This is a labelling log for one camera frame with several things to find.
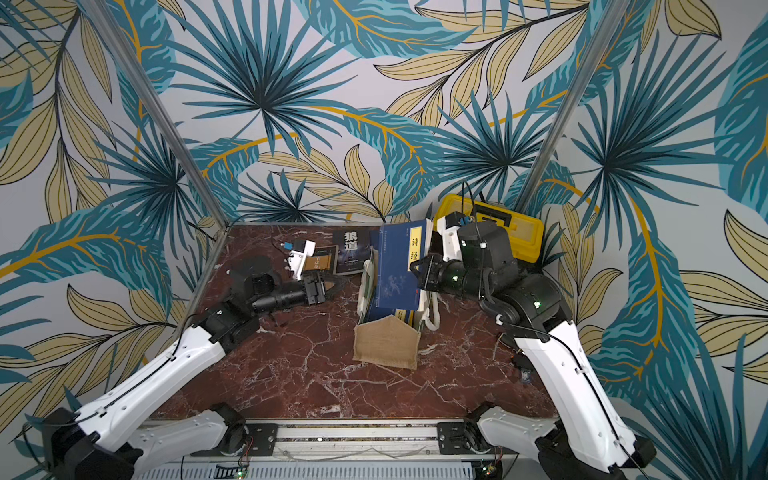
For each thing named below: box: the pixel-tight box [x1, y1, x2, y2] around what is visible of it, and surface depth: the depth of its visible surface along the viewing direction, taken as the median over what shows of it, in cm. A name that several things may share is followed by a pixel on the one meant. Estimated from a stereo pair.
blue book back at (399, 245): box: [377, 219, 426, 310], surface depth 62 cm
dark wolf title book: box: [332, 225, 381, 276], surface depth 112 cm
